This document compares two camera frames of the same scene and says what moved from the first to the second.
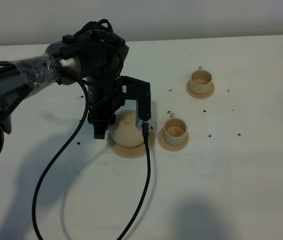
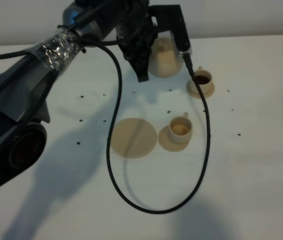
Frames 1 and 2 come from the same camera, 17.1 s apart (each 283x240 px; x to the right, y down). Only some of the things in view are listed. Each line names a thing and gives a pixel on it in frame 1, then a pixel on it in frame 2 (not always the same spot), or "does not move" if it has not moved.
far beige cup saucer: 200,96 does not move
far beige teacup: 201,81 does not move
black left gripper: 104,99 -> 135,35
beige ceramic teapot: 126,133 -> 165,61
